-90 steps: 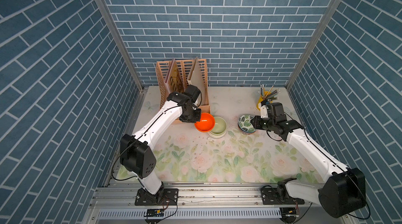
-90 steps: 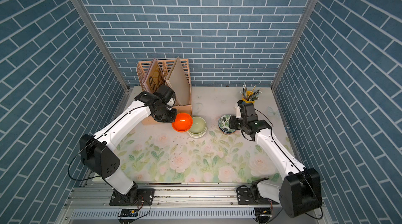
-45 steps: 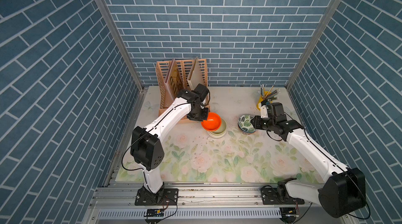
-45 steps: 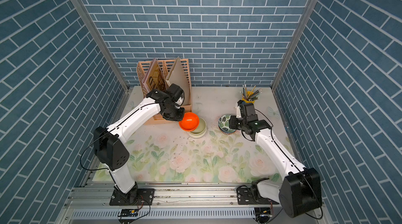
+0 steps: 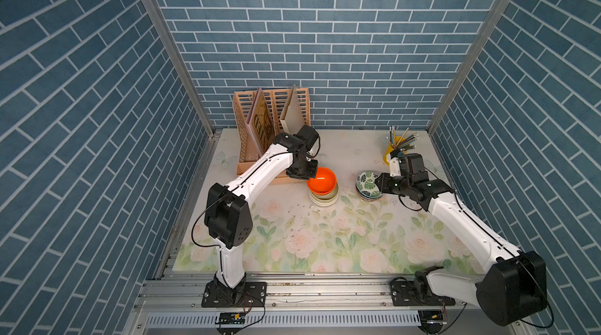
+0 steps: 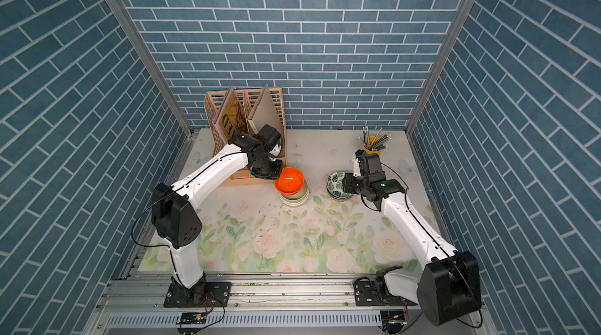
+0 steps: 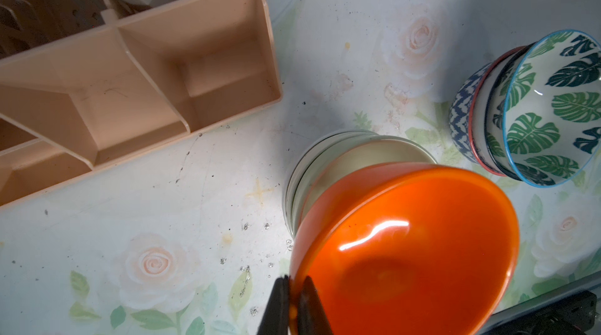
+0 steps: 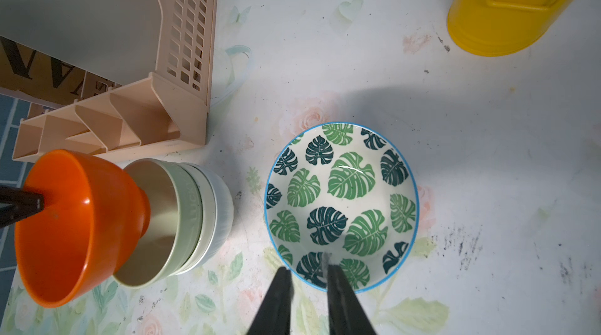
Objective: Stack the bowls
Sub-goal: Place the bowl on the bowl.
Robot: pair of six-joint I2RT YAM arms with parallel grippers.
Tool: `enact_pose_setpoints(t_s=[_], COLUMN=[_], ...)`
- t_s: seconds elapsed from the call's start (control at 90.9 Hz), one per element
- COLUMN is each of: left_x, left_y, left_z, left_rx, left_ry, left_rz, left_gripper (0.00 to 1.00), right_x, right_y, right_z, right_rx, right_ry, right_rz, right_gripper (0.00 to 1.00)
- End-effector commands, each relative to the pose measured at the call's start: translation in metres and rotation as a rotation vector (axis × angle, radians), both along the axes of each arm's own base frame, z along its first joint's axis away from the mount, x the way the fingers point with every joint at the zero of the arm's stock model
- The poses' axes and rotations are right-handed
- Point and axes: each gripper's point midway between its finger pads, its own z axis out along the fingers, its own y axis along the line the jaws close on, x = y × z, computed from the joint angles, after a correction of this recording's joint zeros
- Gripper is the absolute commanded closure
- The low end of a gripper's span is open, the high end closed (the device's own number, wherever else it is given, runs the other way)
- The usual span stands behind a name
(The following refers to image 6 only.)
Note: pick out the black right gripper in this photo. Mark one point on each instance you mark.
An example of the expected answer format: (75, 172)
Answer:
(347, 184)

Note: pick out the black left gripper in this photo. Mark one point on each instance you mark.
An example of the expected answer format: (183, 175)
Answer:
(275, 174)

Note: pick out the green leaf pattern bowl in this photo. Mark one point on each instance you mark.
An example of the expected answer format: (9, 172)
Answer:
(335, 184)

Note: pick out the blue floral bowl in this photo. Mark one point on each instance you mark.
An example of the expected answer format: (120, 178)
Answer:
(340, 199)

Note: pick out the orange bowl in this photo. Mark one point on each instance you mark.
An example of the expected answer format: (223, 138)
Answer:
(290, 182)

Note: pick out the light green bowl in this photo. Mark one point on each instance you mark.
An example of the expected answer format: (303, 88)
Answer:
(297, 196)

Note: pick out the cream bowl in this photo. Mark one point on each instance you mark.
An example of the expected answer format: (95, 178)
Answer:
(303, 198)

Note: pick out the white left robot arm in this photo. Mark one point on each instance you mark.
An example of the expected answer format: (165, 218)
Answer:
(173, 207)

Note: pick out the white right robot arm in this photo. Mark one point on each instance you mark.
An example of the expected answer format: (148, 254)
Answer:
(449, 286)

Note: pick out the beige folder board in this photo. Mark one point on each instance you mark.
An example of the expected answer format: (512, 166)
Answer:
(264, 113)

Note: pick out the yellow metal pencil cup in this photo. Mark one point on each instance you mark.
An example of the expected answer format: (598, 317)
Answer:
(371, 147)

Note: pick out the brown lettered book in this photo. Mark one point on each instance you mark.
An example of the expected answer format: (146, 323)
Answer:
(229, 118)

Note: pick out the floral table mat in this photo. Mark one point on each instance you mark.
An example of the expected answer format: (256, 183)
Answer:
(247, 228)

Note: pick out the white bowl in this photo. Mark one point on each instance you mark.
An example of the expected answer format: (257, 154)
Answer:
(294, 203)

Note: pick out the green circuit board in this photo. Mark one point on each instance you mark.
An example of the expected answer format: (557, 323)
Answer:
(192, 319)

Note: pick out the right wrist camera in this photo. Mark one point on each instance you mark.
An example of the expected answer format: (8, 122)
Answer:
(356, 163)

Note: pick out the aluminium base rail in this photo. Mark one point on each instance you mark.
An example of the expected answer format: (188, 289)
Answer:
(267, 304)

